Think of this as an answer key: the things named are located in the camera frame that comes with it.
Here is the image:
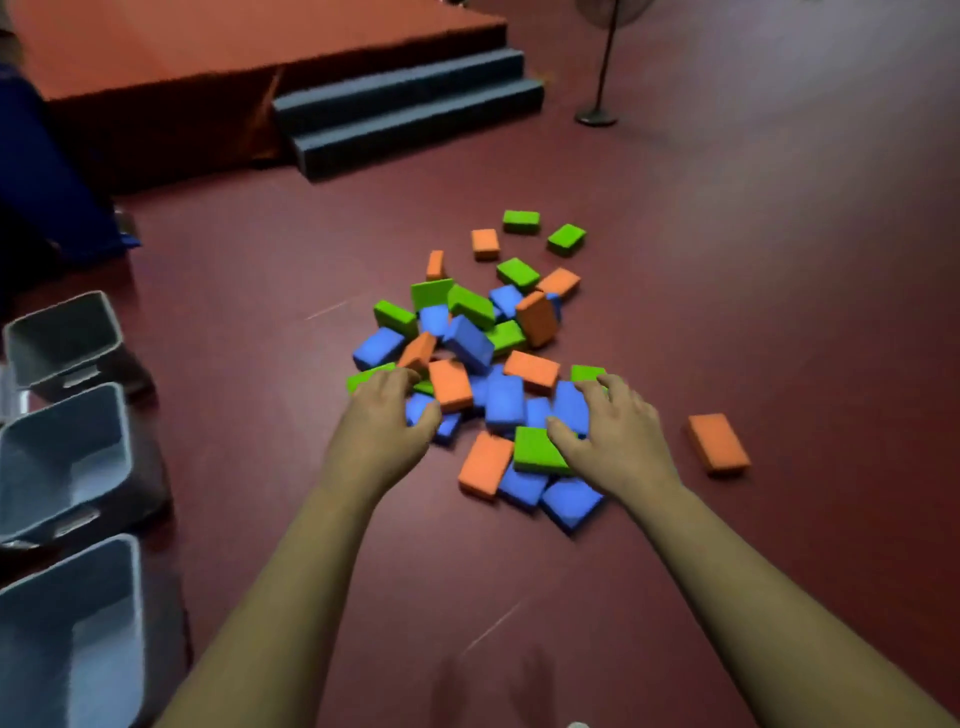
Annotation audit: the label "person's right hand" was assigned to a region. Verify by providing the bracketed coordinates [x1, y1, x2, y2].
[545, 372, 684, 505]

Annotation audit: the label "grey carpeted steps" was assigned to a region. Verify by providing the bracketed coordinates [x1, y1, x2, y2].
[270, 48, 546, 183]

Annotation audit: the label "orange foam block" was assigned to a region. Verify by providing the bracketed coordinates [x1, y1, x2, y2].
[686, 412, 753, 479]

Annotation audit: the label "grey plastic bin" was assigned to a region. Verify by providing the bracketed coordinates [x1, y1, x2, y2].
[0, 381, 172, 554]
[0, 533, 190, 728]
[2, 290, 153, 404]

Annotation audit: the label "person's left hand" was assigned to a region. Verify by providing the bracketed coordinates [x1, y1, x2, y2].
[320, 366, 444, 505]

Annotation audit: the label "pile of coloured foam blocks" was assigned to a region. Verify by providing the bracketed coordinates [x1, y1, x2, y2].
[345, 209, 609, 536]

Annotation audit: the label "red carpeted stage platform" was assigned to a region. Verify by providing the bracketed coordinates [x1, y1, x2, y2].
[6, 0, 510, 192]

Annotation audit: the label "person's right forearm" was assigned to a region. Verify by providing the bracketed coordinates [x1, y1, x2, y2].
[622, 481, 960, 728]

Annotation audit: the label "person's left forearm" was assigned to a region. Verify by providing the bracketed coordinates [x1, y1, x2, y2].
[153, 478, 394, 728]

